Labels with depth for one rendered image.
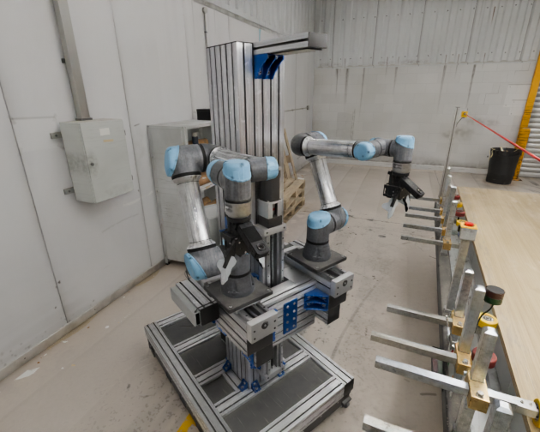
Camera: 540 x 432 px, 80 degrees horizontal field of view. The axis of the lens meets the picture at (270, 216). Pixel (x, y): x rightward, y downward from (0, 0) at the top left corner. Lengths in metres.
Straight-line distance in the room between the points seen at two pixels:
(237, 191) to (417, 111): 8.24
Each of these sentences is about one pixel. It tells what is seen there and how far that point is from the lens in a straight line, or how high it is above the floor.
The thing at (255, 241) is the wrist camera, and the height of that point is 1.46.
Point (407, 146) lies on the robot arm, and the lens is 1.48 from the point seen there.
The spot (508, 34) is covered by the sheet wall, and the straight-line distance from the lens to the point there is 9.23.
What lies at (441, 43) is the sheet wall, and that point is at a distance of 9.06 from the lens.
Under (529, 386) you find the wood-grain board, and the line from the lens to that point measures 1.53.
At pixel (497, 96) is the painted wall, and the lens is 9.14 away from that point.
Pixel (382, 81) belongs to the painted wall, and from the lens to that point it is 8.98.
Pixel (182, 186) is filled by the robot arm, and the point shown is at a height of 1.50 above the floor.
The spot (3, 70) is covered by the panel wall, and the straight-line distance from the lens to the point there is 2.75.
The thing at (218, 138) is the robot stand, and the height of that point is 1.64.
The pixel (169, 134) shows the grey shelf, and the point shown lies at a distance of 3.34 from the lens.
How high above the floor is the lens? 1.84
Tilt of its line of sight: 21 degrees down
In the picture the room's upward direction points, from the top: straight up
